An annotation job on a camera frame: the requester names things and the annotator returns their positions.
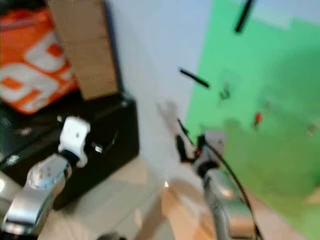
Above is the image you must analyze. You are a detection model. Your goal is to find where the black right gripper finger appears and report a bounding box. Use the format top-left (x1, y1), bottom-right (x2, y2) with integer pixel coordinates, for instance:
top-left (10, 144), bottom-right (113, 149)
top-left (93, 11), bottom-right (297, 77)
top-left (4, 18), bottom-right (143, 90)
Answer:
top-left (176, 118), bottom-right (191, 162)

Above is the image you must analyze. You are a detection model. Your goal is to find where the black case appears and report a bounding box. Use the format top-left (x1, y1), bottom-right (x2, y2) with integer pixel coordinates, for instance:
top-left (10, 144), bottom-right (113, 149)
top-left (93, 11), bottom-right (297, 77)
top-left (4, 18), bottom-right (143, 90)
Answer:
top-left (0, 94), bottom-right (140, 210)

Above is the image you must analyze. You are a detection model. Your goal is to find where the dark key bunch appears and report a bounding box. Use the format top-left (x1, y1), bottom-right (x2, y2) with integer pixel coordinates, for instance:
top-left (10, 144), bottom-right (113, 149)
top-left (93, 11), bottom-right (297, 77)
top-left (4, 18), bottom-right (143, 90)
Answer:
top-left (218, 89), bottom-right (231, 106)

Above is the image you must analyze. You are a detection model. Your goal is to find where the black tape strip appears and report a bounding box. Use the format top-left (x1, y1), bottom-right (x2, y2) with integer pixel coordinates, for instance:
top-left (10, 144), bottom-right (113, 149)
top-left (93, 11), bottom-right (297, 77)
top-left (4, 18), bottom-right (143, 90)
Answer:
top-left (178, 67), bottom-right (210, 89)
top-left (233, 0), bottom-right (256, 34)

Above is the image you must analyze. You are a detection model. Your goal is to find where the orange key tag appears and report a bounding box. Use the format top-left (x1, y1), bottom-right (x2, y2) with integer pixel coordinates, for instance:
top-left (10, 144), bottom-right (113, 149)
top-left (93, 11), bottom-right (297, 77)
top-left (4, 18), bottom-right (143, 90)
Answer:
top-left (253, 112), bottom-right (264, 129)

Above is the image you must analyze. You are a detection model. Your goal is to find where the brown wooden board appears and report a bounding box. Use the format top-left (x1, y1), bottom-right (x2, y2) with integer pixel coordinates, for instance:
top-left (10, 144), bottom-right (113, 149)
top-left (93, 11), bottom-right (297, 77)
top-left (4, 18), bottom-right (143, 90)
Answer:
top-left (47, 0), bottom-right (122, 101)

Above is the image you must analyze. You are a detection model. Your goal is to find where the orange white printed bag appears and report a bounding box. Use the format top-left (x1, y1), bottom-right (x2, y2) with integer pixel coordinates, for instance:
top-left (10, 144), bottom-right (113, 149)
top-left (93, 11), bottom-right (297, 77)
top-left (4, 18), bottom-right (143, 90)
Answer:
top-left (0, 7), bottom-right (79, 115)

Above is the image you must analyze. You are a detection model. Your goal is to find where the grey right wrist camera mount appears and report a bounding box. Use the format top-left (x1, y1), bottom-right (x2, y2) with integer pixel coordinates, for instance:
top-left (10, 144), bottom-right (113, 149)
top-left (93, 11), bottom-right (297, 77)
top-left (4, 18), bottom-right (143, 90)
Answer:
top-left (202, 130), bottom-right (227, 161)

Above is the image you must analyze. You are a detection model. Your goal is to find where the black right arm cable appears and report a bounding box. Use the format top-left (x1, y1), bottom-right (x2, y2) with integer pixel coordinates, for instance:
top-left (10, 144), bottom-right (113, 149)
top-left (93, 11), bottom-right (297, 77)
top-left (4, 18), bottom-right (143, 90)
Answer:
top-left (205, 141), bottom-right (264, 240)

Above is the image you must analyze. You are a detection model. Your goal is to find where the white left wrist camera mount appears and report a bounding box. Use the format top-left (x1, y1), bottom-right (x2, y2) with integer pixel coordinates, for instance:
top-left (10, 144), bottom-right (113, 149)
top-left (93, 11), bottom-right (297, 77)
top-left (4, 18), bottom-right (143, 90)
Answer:
top-left (58, 117), bottom-right (91, 168)

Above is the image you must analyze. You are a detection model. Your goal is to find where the green wall board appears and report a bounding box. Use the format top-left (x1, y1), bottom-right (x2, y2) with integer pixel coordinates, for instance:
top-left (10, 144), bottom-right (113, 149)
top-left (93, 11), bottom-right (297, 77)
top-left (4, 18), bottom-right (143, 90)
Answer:
top-left (184, 0), bottom-right (320, 239)

